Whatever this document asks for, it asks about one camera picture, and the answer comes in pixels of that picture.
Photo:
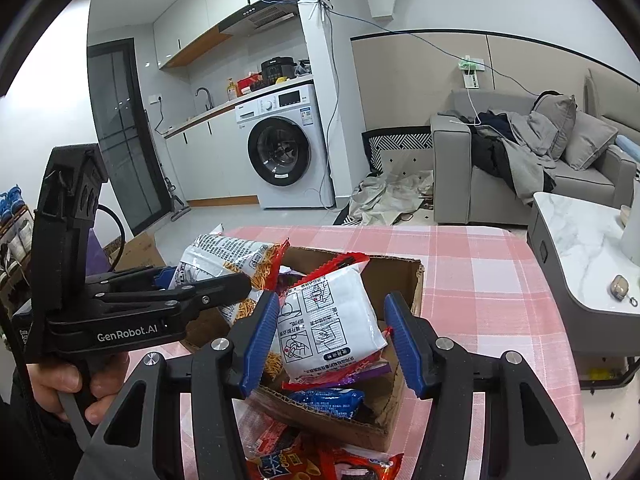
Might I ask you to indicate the white red-edged noodle packet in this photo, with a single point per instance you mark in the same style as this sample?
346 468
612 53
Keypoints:
325 320

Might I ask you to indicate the dark jacket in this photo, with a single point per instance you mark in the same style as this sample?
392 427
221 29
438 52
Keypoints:
487 155

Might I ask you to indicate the red black snack packet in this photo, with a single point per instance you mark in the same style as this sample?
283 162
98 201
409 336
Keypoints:
360 465

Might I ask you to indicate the grey cushion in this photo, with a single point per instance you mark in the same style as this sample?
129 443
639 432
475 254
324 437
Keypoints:
592 140
555 125

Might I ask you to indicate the yellow bottle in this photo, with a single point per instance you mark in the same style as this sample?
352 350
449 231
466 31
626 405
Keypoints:
231 92

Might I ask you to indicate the steel range hood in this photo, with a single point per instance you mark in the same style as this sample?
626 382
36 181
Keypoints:
260 12

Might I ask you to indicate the grey sofa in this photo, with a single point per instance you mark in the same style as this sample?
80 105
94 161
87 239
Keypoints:
450 170

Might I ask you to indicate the red box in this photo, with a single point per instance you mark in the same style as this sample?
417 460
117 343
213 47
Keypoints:
248 85

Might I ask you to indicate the beige floor cloth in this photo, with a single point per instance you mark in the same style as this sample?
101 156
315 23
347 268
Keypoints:
385 195

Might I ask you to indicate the black white patterned mat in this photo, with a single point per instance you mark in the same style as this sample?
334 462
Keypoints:
400 142

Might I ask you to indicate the white upper kitchen cabinets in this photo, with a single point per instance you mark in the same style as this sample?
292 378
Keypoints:
185 25

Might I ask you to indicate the marble top side table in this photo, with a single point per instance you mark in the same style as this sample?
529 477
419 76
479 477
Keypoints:
575 240

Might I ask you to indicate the curved kitchen faucet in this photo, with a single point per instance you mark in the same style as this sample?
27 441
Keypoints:
211 104

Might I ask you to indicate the white washing machine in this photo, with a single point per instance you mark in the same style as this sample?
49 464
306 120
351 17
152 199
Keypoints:
280 102

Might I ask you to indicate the grey garment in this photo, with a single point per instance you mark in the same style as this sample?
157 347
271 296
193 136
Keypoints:
525 170

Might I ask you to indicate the small floor cardboard box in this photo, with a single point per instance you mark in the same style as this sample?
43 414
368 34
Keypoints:
142 255

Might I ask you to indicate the white kettle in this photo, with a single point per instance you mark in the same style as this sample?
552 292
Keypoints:
631 235

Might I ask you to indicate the green wall phone holder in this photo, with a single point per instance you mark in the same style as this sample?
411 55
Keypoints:
470 66

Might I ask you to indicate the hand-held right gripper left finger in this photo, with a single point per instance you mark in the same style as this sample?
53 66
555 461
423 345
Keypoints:
260 345

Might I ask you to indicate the light blue cloth roll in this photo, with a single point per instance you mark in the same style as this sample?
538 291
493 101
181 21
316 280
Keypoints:
629 144

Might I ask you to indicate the purple bag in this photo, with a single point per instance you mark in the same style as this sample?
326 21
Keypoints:
97 260

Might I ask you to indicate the dark glass door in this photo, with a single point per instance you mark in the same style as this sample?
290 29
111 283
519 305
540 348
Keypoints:
120 150

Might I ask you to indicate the grey floor mop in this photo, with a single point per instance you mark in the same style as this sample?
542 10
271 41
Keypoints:
179 212

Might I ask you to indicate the white lower kitchen cabinets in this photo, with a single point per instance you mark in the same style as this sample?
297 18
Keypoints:
210 160

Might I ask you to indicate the red triangular snack bag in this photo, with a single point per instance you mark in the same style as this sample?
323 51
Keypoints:
280 460

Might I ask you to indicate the blue sneaker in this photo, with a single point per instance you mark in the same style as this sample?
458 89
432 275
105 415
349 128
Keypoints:
4 207
16 199

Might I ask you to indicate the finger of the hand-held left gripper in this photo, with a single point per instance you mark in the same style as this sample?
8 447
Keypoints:
220 292
162 276

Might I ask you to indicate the pink checked tablecloth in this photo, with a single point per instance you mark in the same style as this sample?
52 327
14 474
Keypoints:
475 285

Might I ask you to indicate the black rice cooker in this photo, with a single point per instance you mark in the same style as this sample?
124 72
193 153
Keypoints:
277 70

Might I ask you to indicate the blue cookie packet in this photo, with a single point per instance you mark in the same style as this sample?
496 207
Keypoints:
325 400

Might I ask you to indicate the yellow stick snack packet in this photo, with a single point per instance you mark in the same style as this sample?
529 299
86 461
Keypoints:
225 255

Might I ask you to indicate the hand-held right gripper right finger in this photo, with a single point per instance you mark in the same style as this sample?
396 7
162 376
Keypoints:
405 345

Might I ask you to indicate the brown cardboard box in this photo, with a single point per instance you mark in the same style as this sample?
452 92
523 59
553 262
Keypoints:
382 410

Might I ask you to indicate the person's left hand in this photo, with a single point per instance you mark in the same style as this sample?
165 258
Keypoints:
50 380

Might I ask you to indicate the white kitchen cabinets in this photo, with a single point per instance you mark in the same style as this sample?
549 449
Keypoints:
185 25
210 160

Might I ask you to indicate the metal tea infuser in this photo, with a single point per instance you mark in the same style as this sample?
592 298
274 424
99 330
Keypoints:
617 285

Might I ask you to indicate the wooden shoe rack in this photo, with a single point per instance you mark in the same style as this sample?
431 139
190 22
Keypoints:
20 280

